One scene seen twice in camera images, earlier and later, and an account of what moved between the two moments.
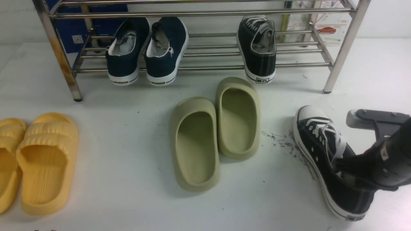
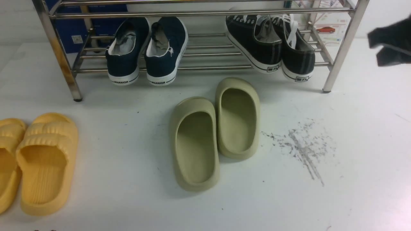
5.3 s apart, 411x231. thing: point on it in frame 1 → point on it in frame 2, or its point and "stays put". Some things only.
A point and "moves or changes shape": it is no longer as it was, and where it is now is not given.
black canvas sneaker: [256, 37] moves or changes shape
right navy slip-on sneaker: [168, 42] stays put
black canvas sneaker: [319, 142] → [298, 55]
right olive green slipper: [238, 108] stays put
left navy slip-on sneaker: [122, 55] stays put
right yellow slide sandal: [47, 154] stays put
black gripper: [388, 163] → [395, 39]
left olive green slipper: [194, 127] stays put
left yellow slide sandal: [12, 130] stays put
